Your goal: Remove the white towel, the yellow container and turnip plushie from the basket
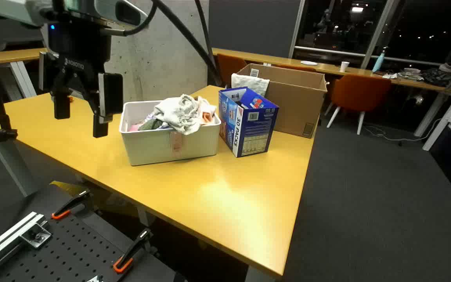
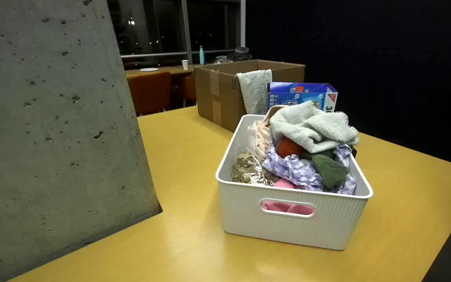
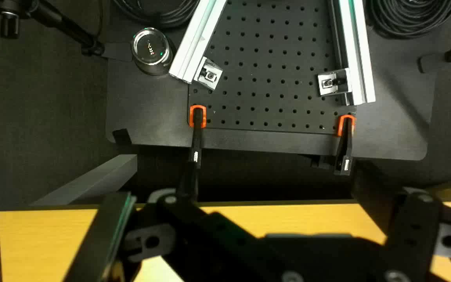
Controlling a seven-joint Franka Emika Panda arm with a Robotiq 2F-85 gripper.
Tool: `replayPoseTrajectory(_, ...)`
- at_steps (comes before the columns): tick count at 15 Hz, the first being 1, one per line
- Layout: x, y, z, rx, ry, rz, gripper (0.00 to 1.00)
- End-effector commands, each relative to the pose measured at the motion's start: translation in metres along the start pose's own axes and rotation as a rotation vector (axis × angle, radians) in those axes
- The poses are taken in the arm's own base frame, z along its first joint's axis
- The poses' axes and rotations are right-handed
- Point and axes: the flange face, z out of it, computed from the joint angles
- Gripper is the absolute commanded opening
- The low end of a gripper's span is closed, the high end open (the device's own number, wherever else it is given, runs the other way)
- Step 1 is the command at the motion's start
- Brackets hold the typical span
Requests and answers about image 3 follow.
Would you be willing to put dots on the right orange-handled clamp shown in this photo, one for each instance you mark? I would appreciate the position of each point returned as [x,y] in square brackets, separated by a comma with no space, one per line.
[345,133]

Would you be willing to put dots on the black perforated breadboard plate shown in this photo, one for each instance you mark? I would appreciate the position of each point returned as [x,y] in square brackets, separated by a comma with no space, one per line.
[272,53]

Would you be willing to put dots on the black tripod stand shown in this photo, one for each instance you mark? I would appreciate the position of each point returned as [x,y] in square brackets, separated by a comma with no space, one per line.
[43,11]

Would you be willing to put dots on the left orange-handled clamp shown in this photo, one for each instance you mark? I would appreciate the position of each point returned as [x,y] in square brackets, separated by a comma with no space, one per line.
[189,185]

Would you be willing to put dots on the right aluminium extrusion rail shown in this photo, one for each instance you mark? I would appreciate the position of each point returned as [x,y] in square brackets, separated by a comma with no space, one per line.
[355,50]

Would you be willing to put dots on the round silver button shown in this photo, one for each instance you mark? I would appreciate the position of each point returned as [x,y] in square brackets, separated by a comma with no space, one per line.
[153,52]

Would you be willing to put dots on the aluminium extrusion rail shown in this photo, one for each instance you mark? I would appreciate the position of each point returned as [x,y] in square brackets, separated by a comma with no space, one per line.
[355,50]
[190,63]

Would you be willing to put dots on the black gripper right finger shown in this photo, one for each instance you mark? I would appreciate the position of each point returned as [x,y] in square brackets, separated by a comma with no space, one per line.
[411,224]

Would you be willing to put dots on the left aluminium extrusion rail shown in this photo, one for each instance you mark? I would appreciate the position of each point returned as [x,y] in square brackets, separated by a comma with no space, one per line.
[190,63]

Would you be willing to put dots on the orange-handled clamp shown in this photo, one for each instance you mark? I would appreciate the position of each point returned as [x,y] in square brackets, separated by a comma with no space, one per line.
[189,185]
[345,133]

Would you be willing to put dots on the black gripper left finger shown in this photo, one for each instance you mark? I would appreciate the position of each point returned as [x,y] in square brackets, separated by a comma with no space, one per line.
[126,243]

